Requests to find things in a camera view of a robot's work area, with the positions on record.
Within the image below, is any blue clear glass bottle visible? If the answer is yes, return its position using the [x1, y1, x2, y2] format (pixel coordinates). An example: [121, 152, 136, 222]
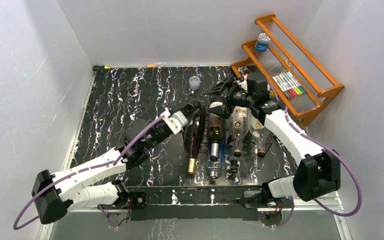
[206, 141, 225, 182]

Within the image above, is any dark red gold-foil wine bottle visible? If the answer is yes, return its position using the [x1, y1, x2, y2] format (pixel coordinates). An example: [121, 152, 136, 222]
[186, 130, 203, 176]

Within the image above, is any pack of coloured markers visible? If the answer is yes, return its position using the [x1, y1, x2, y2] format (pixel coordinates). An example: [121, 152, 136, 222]
[271, 70, 307, 99]

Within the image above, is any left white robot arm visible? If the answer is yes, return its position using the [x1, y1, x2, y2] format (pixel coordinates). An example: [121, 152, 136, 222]
[31, 98, 204, 225]

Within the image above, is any black wire wine rack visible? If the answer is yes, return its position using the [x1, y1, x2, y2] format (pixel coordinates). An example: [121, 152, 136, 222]
[183, 94, 274, 160]

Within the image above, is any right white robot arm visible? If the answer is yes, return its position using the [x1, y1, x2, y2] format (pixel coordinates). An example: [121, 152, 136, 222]
[204, 72, 341, 207]

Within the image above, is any orange wooden shelf rack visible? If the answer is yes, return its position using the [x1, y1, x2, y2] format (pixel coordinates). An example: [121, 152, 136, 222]
[231, 13, 344, 127]

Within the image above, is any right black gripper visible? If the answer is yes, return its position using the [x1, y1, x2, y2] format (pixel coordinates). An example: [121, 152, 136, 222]
[202, 75, 255, 119]

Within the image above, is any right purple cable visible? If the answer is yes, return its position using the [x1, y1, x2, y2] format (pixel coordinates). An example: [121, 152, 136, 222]
[268, 82, 363, 229]

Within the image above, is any blue white lidded jar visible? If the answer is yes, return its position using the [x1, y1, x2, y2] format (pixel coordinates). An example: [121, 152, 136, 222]
[255, 32, 271, 53]

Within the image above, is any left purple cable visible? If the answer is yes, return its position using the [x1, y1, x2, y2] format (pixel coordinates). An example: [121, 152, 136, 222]
[13, 114, 166, 231]

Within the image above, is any dark green white-label wine bottle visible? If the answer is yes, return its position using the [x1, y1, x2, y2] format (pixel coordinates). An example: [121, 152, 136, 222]
[182, 106, 207, 157]

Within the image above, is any green silver-foil wine bottle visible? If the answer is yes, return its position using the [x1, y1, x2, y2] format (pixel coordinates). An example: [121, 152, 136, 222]
[207, 113, 225, 162]

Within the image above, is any clear bottle black gold label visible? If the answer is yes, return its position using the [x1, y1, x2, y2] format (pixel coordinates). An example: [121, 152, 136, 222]
[227, 145, 245, 175]

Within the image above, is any clear bottle white gold label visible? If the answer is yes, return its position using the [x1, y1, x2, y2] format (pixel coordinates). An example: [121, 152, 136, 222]
[227, 106, 249, 158]

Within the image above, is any purple cable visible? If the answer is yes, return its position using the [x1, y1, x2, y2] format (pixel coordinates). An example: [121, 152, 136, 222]
[268, 82, 363, 229]
[13, 114, 166, 231]

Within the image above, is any small clear plastic cup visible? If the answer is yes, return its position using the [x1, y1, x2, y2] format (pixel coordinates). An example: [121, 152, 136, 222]
[188, 75, 201, 91]

